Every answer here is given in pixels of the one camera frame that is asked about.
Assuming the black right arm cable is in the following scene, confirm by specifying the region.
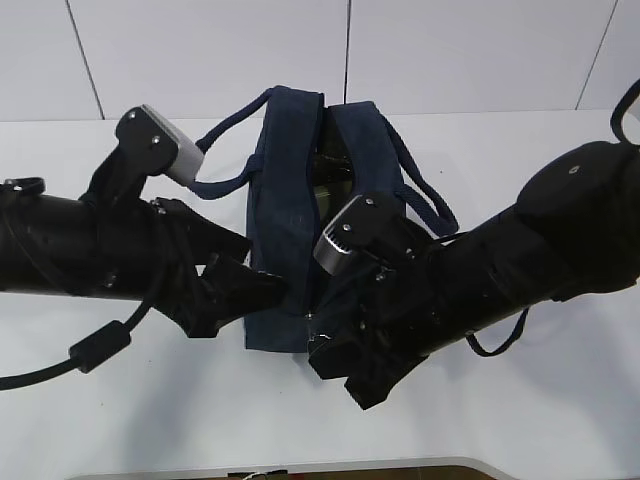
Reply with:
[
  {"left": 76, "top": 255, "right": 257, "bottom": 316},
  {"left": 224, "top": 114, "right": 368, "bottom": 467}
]
[{"left": 464, "top": 74, "right": 640, "bottom": 357}]

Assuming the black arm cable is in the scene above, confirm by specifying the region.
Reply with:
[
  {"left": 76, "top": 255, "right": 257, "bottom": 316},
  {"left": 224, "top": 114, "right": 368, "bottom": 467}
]
[
  {"left": 0, "top": 219, "right": 171, "bottom": 392},
  {"left": 464, "top": 74, "right": 640, "bottom": 357}
]

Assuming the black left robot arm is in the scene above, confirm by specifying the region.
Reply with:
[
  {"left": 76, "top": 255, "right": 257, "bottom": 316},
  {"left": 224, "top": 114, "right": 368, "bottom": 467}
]
[{"left": 1, "top": 177, "right": 287, "bottom": 338}]

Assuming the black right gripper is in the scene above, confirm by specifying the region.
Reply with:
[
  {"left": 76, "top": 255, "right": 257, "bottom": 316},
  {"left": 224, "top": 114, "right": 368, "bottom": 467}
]
[{"left": 309, "top": 224, "right": 480, "bottom": 410}]

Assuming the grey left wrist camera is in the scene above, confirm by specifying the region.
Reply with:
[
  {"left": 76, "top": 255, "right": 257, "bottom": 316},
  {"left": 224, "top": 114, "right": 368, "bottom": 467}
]
[{"left": 115, "top": 104, "right": 204, "bottom": 186}]

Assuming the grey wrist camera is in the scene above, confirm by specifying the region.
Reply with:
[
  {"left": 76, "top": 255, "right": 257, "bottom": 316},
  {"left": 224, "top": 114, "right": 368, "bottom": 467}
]
[
  {"left": 115, "top": 104, "right": 204, "bottom": 186},
  {"left": 313, "top": 192, "right": 405, "bottom": 276}
]

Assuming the glass container with green lid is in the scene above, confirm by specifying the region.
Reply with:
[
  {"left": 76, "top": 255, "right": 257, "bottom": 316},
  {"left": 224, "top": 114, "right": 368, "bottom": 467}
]
[{"left": 314, "top": 180, "right": 352, "bottom": 229}]

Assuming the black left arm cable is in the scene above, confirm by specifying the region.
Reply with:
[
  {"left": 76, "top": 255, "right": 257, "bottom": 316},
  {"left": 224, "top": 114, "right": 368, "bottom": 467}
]
[{"left": 0, "top": 219, "right": 171, "bottom": 392}]

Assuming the dark navy insulated lunch bag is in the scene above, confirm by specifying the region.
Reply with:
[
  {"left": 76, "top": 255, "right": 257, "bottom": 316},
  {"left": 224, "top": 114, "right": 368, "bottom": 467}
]
[{"left": 189, "top": 86, "right": 459, "bottom": 353}]

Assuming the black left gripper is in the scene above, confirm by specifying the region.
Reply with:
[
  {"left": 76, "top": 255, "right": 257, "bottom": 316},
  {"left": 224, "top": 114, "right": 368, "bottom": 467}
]
[{"left": 96, "top": 199, "right": 288, "bottom": 338}]

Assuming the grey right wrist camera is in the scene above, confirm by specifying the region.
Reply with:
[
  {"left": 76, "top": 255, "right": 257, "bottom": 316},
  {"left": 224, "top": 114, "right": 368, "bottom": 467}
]
[{"left": 313, "top": 192, "right": 405, "bottom": 276}]

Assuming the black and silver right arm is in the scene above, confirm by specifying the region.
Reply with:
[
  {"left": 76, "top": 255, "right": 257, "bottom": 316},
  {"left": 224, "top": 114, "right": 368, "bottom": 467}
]
[{"left": 309, "top": 141, "right": 639, "bottom": 409}]

